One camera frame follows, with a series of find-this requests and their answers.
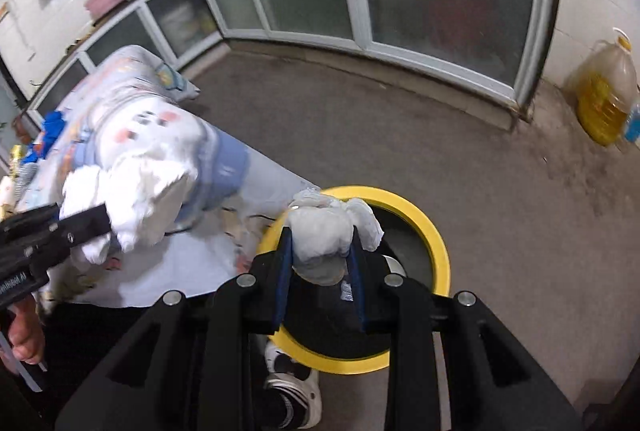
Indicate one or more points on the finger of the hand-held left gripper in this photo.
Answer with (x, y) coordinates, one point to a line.
(85, 223)

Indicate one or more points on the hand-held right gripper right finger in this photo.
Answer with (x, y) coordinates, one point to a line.
(356, 283)

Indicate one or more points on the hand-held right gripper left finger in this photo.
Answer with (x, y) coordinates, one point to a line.
(281, 283)

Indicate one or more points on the small white tissue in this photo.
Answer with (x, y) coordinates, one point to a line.
(320, 236)

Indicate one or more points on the large white tissue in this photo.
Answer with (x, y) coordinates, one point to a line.
(145, 196)

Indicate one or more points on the yellow-rimmed trash bin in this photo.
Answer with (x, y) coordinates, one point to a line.
(431, 231)

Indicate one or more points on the person's left hand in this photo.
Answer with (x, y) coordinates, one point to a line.
(27, 333)

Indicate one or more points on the cartoon printed tablecloth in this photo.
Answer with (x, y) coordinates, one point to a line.
(200, 256)

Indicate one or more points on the blue crumpled plastic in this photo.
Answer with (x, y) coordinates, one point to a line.
(50, 131)

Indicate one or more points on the white and black sneaker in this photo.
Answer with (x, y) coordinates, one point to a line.
(295, 391)

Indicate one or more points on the yellow cooking oil jug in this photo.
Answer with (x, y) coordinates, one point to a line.
(605, 96)

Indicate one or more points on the clear blue-label bottle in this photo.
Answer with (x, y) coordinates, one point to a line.
(634, 121)

